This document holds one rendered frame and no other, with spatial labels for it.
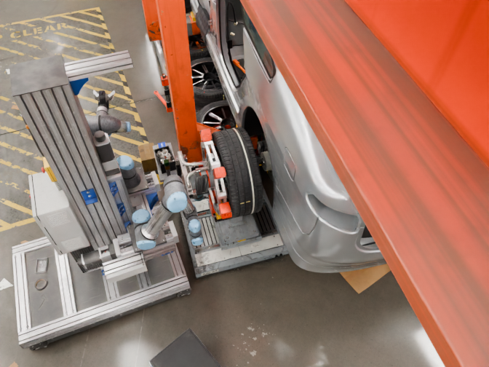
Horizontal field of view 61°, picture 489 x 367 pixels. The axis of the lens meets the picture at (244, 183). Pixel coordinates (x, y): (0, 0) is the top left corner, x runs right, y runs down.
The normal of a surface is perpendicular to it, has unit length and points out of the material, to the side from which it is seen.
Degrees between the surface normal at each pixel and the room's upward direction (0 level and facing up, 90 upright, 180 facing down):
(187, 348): 0
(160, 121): 0
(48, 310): 0
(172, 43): 90
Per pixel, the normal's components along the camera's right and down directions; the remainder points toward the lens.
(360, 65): 0.02, -0.62
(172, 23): 0.29, 0.75
